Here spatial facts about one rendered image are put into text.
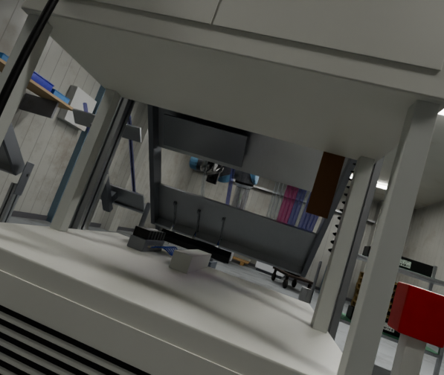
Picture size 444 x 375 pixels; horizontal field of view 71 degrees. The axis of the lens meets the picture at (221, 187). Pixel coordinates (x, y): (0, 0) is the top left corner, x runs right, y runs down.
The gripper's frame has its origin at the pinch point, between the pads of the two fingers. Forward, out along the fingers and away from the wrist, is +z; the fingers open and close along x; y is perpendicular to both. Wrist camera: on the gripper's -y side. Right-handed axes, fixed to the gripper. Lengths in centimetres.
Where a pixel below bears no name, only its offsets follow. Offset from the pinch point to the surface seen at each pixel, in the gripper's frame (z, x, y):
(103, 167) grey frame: 34.3, -21.0, 6.6
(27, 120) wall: -216, -319, -93
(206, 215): -2.4, 3.2, -19.2
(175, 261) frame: 49, 11, -4
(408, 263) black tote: -180, 158, -103
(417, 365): 20, 88, -34
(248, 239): -3.7, 22.6, -24.5
